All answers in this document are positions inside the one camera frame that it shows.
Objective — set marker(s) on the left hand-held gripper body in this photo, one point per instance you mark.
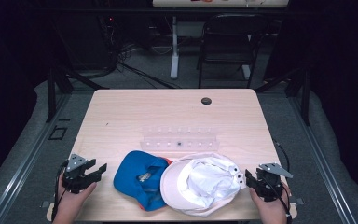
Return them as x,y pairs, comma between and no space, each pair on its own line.
76,179

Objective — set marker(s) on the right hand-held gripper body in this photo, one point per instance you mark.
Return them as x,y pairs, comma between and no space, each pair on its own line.
268,183

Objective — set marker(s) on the white cap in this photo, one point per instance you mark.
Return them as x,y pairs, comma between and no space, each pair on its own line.
205,186

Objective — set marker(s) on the person's left hand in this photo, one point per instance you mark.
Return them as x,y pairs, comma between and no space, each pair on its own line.
74,199

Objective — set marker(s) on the person's right hand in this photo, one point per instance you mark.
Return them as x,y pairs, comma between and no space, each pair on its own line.
270,207

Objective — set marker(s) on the clear acrylic rack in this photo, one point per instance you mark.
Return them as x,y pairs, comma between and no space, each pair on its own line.
180,141

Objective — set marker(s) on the black metal stand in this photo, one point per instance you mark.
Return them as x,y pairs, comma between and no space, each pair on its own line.
52,93
306,96

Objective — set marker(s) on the black round table grommet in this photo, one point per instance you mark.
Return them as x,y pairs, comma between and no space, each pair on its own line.
206,101

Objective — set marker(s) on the white desk leg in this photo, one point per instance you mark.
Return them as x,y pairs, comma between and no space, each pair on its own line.
246,71
175,46

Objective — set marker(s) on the black folding chair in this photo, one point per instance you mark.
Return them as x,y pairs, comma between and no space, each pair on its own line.
230,40

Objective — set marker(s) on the grey table bracket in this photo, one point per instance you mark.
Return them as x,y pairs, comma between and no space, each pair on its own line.
300,201
45,204

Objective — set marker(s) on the aluminium floor rail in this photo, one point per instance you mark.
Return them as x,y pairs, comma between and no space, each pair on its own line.
28,161
320,161

